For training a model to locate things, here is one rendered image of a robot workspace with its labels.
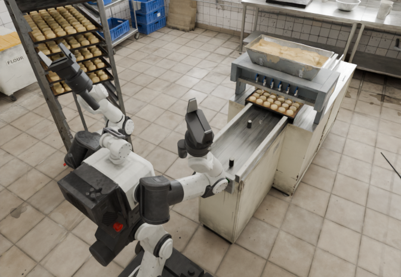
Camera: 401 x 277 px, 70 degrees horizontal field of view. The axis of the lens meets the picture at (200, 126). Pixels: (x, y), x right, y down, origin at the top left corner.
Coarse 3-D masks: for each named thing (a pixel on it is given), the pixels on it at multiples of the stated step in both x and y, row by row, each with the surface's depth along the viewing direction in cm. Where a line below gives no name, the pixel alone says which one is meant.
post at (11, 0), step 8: (8, 0) 147; (16, 8) 150; (16, 16) 152; (24, 24) 156; (24, 32) 158; (24, 40) 160; (32, 48) 165; (32, 56) 167; (40, 64) 172; (40, 72) 174; (48, 88) 182; (48, 96) 185; (56, 104) 191; (56, 112) 193; (64, 128) 203; (64, 136) 207
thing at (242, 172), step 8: (336, 56) 287; (328, 64) 273; (280, 120) 207; (288, 120) 216; (280, 128) 205; (272, 136) 193; (264, 144) 187; (256, 152) 181; (248, 160) 176; (256, 160) 183; (240, 168) 171; (248, 168) 175; (240, 176) 167
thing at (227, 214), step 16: (256, 112) 224; (240, 128) 209; (256, 128) 209; (272, 128) 209; (224, 144) 196; (240, 144) 196; (256, 144) 196; (272, 144) 199; (224, 160) 184; (240, 160) 184; (272, 160) 218; (256, 176) 195; (272, 176) 244; (224, 192) 189; (240, 192) 179; (256, 192) 215; (208, 208) 214; (224, 208) 200; (240, 208) 194; (256, 208) 239; (208, 224) 227; (224, 224) 212; (240, 224) 213
